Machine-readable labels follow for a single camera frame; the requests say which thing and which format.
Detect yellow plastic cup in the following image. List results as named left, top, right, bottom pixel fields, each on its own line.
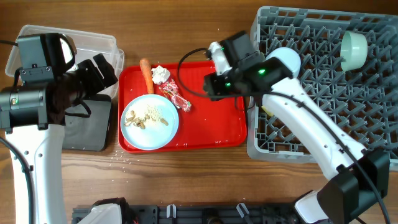
left=261, top=105, right=274, bottom=117

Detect light blue plate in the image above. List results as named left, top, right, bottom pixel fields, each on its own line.
left=119, top=94, right=179, bottom=151

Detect mint green bowl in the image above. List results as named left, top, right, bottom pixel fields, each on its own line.
left=340, top=31, right=368, bottom=72

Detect peanut shell scraps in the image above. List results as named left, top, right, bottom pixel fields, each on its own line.
left=124, top=110, right=169, bottom=129

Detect orange carrot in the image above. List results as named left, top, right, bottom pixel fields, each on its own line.
left=139, top=58, right=154, bottom=94

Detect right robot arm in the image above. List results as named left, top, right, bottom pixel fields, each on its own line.
left=203, top=31, right=390, bottom=223

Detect crumpled white tissue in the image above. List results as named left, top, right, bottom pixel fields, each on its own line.
left=151, top=65, right=170, bottom=85

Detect red serving tray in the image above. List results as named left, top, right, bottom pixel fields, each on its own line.
left=118, top=61, right=248, bottom=154

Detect grey dishwasher rack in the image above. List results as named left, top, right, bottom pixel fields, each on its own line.
left=250, top=6, right=397, bottom=171

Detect light blue bowl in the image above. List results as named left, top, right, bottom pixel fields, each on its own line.
left=266, top=47, right=301, bottom=78

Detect clear plastic bin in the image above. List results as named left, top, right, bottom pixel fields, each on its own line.
left=4, top=25, right=124, bottom=99

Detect black rectangular tray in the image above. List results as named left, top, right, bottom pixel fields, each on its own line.
left=62, top=94, right=113, bottom=152

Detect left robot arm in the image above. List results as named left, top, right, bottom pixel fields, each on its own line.
left=1, top=33, right=117, bottom=223

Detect red candy wrapper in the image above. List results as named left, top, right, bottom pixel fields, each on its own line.
left=159, top=78, right=192, bottom=112

